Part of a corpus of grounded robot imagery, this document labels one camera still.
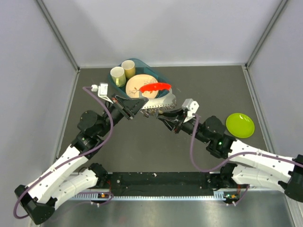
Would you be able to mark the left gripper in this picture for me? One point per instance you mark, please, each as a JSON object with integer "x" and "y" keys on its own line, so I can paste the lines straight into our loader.
{"x": 128, "y": 107}

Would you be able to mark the floral beige plate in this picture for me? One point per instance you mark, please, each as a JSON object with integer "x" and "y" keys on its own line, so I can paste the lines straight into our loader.
{"x": 134, "y": 84}

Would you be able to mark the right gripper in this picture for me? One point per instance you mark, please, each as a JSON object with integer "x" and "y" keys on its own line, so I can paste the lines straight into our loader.
{"x": 173, "y": 119}

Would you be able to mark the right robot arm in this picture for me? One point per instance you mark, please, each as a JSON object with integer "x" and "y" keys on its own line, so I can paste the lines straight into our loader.
{"x": 242, "y": 164}

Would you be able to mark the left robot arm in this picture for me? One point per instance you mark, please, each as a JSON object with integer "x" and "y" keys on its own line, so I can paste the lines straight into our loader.
{"x": 42, "y": 197}

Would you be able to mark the lime green plate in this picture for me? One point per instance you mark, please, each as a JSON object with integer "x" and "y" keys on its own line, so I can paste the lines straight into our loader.
{"x": 240, "y": 125}

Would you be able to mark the light green mug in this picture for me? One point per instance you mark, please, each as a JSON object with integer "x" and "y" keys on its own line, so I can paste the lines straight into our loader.
{"x": 118, "y": 76}

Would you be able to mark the grey cable duct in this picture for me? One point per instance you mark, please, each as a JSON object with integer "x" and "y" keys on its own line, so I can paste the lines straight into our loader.
{"x": 214, "y": 196}

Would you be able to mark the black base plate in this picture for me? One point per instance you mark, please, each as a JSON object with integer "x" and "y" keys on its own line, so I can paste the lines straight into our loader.
{"x": 164, "y": 183}

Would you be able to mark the yellow mug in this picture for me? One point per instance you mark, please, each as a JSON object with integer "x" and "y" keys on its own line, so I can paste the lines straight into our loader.
{"x": 129, "y": 68}

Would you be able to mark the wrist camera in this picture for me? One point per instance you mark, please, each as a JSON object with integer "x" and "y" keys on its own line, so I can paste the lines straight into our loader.
{"x": 190, "y": 106}
{"x": 101, "y": 89}

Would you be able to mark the metal key holder red handle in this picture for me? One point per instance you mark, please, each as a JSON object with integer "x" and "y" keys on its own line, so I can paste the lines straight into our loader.
{"x": 164, "y": 100}

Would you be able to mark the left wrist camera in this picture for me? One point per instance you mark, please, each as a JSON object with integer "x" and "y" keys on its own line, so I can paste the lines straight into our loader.
{"x": 101, "y": 89}

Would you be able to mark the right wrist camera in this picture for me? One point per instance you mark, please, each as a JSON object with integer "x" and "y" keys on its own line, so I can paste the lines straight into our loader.
{"x": 190, "y": 106}

